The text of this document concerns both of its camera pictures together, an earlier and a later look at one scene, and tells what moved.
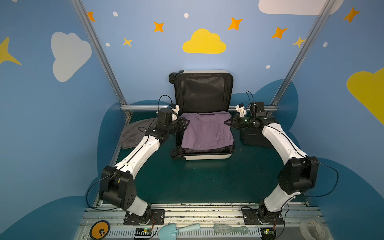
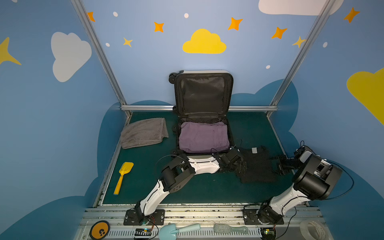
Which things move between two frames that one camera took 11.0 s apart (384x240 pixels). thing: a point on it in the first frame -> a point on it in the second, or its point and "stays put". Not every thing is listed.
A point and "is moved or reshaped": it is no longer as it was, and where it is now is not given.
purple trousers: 206,130 is moved or reshaped
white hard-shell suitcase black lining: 205,98 stays put
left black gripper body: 181,124 -> 233,159
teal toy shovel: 166,230 stays put
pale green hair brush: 220,228 stays put
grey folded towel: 133,133 stays put
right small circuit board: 268,233 stays put
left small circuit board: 143,233 stays put
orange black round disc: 99,230 stays put
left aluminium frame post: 101,50 stays put
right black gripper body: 235,120 -> 283,163
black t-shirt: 251,135 -> 261,167
